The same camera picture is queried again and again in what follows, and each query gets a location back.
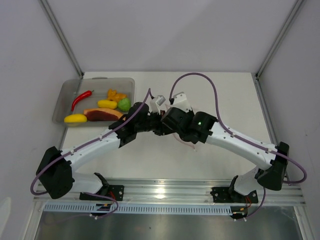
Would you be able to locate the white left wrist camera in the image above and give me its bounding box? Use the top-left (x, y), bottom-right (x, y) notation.
top-left (149, 95), bottom-right (166, 115)

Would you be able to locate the right aluminium frame post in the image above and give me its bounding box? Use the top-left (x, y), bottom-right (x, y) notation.
top-left (255, 0), bottom-right (307, 80)

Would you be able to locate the grey slotted cable duct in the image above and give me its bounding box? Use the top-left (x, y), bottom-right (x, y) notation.
top-left (43, 202), bottom-right (233, 216)

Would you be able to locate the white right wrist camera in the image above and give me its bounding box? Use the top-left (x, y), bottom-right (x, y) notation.
top-left (170, 92), bottom-right (193, 113)

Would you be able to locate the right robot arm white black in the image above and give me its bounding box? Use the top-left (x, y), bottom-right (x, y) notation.
top-left (161, 107), bottom-right (288, 202)

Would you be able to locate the clear pink zip top bag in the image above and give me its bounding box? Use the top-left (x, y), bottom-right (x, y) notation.
top-left (163, 103), bottom-right (201, 151)

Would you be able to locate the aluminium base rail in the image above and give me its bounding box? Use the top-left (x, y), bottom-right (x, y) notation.
top-left (33, 178), bottom-right (306, 206)

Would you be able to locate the left aluminium frame post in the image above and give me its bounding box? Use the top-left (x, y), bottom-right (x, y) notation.
top-left (38, 0), bottom-right (84, 79)

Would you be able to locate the red grapefruit wedge toy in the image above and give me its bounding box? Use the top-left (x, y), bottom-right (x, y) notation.
top-left (83, 108), bottom-right (124, 122)

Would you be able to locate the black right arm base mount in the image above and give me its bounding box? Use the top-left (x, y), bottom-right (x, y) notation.
top-left (210, 187), bottom-right (259, 204)

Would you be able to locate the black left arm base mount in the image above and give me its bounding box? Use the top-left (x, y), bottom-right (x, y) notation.
top-left (79, 185), bottom-right (125, 201)

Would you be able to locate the aluminium frame post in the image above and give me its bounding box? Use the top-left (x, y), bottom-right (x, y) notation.
top-left (255, 0), bottom-right (307, 80)
top-left (38, 0), bottom-right (84, 79)

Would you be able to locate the orange ginger root toy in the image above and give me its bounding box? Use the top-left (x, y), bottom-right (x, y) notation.
top-left (107, 88), bottom-right (127, 103)

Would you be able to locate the yellow lemon toy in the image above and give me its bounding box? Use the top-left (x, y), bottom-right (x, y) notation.
top-left (97, 99), bottom-right (118, 110)
top-left (64, 113), bottom-right (88, 123)

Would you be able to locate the red chili pepper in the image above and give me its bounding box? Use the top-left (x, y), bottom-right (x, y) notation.
top-left (71, 90), bottom-right (94, 112)

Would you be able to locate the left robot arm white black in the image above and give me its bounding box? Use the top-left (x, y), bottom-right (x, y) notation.
top-left (36, 102), bottom-right (165, 200)

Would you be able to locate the grey translucent plastic tray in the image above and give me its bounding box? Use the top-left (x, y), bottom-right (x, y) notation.
top-left (52, 77), bottom-right (135, 125)

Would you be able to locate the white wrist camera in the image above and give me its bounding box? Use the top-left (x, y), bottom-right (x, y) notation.
top-left (170, 92), bottom-right (193, 113)
top-left (149, 95), bottom-right (166, 115)

